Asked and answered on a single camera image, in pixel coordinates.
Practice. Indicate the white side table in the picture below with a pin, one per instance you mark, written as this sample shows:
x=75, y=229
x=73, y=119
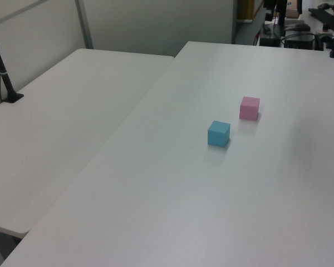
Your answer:
x=58, y=125

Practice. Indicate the pink cube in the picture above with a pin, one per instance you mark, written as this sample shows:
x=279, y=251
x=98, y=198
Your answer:
x=249, y=109

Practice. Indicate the black electronics box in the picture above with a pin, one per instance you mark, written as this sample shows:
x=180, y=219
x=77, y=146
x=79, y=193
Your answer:
x=299, y=41

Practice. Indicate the black keyboard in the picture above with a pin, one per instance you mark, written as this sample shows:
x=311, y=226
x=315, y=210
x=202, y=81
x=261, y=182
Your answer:
x=327, y=16

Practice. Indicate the black monitor stand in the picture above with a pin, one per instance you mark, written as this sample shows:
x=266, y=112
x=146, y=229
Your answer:
x=281, y=16

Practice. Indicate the black camera pole with base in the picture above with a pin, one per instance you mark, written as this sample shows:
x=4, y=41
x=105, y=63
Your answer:
x=2, y=72

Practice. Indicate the blue cube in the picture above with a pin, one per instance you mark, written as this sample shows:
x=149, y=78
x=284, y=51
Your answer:
x=217, y=135

